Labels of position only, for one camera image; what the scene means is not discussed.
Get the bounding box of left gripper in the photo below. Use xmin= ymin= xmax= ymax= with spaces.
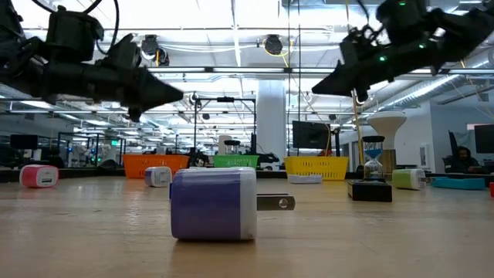
xmin=83 ymin=63 xmax=184 ymax=121

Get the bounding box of purple white wall charger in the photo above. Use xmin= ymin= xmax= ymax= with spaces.
xmin=144 ymin=165 xmax=173 ymax=188

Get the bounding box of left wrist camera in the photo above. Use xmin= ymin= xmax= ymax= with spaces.
xmin=100 ymin=32 xmax=143 ymax=73

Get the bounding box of green plastic basket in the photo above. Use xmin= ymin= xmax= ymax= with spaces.
xmin=212 ymin=154 xmax=260 ymax=169

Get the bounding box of black aluminium table frame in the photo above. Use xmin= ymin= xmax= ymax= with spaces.
xmin=0 ymin=165 xmax=494 ymax=185

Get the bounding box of person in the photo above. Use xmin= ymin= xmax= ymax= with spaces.
xmin=443 ymin=145 xmax=486 ymax=174

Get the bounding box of black digital display case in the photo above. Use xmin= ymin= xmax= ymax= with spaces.
xmin=347 ymin=178 xmax=394 ymax=202

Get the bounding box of yellow plastic basket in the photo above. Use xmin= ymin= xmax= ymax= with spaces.
xmin=283 ymin=155 xmax=350 ymax=181

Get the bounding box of blue sand hourglass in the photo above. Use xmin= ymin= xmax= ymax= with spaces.
xmin=361 ymin=134 xmax=386 ymax=181

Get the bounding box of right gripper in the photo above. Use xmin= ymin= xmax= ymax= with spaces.
xmin=311 ymin=42 xmax=441 ymax=102

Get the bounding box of white digital display case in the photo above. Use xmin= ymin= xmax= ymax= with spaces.
xmin=287 ymin=174 xmax=323 ymax=185

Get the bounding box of white sand hourglass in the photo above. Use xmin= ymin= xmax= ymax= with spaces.
xmin=224 ymin=139 xmax=241 ymax=156

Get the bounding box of black monitor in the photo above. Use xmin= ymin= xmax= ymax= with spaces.
xmin=473 ymin=124 xmax=494 ymax=154
xmin=292 ymin=120 xmax=332 ymax=150
xmin=9 ymin=134 xmax=39 ymax=151

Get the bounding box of yellow cable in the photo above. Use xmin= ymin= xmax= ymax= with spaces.
xmin=344 ymin=0 xmax=366 ymax=167

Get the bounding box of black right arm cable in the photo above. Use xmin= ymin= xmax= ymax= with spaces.
xmin=354 ymin=0 xmax=382 ymax=36

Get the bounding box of pink white wall charger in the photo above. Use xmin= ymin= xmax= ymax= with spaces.
xmin=19 ymin=164 xmax=59 ymax=188

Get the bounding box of orange plastic basket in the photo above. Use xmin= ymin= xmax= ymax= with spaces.
xmin=122 ymin=154 xmax=191 ymax=180

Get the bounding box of black metal stand frame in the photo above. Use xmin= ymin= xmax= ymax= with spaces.
xmin=192 ymin=96 xmax=258 ymax=155

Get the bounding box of green white wall charger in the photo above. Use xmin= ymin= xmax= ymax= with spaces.
xmin=391 ymin=168 xmax=431 ymax=191

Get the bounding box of teal digital display case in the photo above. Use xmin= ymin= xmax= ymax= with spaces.
xmin=431 ymin=176 xmax=486 ymax=191

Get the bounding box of white bulb lamp metal base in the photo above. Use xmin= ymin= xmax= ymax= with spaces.
xmin=366 ymin=110 xmax=408 ymax=175

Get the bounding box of blue-white spool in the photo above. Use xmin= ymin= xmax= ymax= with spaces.
xmin=168 ymin=166 xmax=296 ymax=241

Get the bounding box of black ceiling cable reel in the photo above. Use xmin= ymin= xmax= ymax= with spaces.
xmin=140 ymin=33 xmax=160 ymax=59
xmin=263 ymin=33 xmax=284 ymax=55

